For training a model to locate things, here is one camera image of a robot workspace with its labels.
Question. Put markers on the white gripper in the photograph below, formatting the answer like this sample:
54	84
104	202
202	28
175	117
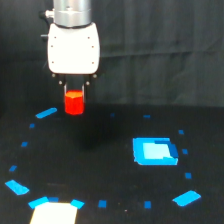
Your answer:
72	52

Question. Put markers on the red hexagonal block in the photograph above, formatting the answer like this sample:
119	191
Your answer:
74	104

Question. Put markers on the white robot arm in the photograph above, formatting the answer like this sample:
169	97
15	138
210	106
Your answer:
69	14

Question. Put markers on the long blue tape top-left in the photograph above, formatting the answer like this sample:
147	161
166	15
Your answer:
46	113

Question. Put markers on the small blue tape left middle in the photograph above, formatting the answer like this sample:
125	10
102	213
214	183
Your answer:
24	144

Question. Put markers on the black curtain backdrop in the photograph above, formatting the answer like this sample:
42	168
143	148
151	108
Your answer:
157	52

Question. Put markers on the small blue tape left lower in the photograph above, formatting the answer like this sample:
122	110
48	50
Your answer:
13	168

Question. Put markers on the long blue tape left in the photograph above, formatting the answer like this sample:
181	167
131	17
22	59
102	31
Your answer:
17	188

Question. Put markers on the blue tape piece near paper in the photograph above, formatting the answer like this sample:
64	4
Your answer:
76	203

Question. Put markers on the small blue tape bottom centre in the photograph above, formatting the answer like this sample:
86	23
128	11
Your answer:
102	204

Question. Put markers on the long blue tape bottom-left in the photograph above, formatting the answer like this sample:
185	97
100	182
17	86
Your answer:
38	202

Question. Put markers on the small blue tape right middle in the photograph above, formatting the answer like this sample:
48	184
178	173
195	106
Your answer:
185	151

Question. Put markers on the white paper sheet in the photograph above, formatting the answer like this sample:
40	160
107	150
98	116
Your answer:
54	213

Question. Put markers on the small blue tape bottom right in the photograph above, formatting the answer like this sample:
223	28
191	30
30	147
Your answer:
147	204

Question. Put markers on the small blue tape right lower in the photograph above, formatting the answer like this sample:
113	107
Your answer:
188	175

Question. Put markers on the long blue tape bottom-right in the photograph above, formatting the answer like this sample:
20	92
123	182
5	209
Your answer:
186	198

